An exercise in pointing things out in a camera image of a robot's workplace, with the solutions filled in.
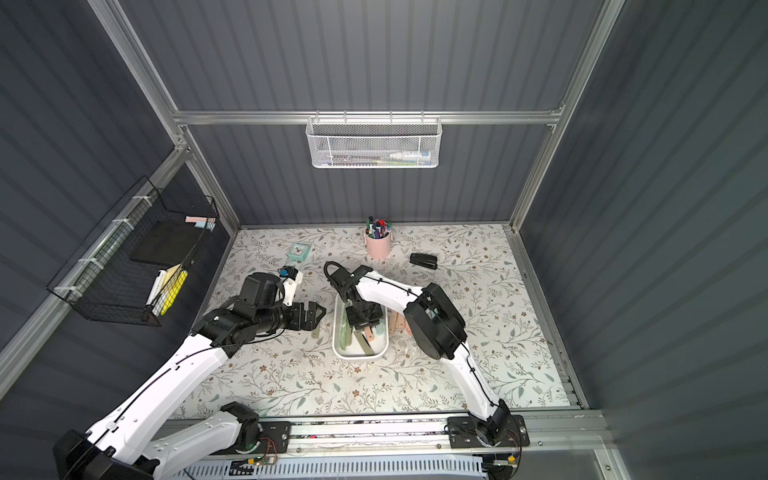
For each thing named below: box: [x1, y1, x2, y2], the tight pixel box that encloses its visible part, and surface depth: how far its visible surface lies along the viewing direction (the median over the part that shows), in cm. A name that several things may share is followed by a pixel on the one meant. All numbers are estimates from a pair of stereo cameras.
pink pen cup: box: [365, 230, 391, 259], surface depth 112 cm
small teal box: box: [287, 243, 310, 263], surface depth 112 cm
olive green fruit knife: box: [354, 330, 375, 356], surface depth 91 cm
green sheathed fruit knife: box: [339, 310, 351, 351], surface depth 92 cm
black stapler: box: [410, 253, 438, 270], surface depth 110 cm
